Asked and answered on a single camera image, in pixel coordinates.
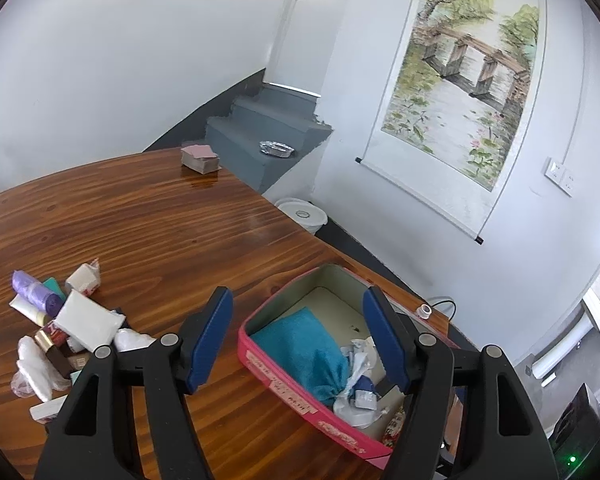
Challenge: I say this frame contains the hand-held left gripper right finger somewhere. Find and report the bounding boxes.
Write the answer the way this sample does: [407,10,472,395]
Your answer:
[362,285,561,480]

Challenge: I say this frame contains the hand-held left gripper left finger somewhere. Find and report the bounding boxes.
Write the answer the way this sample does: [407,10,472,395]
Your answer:
[34,286,235,480]

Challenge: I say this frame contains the pink storage box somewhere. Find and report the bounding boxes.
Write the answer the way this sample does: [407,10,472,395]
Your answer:
[237,263,463,471]

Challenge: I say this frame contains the white plastic bag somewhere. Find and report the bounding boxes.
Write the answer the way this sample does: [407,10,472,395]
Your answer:
[112,327,156,353]
[11,336,73,403]

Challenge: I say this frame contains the white wipes pack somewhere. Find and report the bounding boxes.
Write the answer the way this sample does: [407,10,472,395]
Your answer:
[55,290,126,353]

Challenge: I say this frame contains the rose gold cosmetic tube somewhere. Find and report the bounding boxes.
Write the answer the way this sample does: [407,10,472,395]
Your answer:
[34,330,76,378]

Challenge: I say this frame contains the red snack container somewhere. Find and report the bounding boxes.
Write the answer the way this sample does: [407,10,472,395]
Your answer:
[44,321,70,348]

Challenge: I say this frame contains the purple garbage bag roll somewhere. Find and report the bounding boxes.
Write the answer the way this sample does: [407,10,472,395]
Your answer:
[11,270,66,318]

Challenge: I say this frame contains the white cream tube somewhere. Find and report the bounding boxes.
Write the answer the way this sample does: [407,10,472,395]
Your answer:
[8,294,51,328]

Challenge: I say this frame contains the wooden desktop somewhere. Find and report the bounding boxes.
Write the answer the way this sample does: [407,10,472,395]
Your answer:
[0,146,463,480]

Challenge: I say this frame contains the crumpled white wrapper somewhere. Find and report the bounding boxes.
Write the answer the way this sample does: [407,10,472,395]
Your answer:
[332,337,393,428]

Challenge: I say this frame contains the teal cloth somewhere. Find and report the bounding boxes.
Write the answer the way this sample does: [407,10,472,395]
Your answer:
[250,307,353,406]

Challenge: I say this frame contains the red printed packet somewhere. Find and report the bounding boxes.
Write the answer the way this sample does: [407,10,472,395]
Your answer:
[381,405,406,448]

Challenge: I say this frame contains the white furniture piece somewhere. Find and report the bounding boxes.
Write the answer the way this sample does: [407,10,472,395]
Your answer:
[525,285,600,388]

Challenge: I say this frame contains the small white tissue packet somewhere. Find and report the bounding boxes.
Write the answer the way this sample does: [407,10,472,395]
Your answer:
[64,258,103,296]

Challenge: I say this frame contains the white bucket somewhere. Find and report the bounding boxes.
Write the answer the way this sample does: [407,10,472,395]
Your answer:
[274,197,328,235]

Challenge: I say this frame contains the deck of cards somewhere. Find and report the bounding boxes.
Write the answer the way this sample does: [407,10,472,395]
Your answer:
[180,144,222,174]

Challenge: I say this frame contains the foil ashtray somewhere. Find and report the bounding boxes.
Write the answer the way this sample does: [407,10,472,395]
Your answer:
[258,140,296,159]

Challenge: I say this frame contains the grey staircase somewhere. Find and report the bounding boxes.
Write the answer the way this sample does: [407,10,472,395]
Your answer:
[182,82,336,196]

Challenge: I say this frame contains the landscape scroll painting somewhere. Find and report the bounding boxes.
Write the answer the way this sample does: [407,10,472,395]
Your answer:
[355,0,548,246]

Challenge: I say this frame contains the black cable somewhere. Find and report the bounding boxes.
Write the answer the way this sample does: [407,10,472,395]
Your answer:
[427,297,458,321]

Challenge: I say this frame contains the white wall socket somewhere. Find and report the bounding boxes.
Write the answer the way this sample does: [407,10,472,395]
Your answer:
[545,156,578,198]

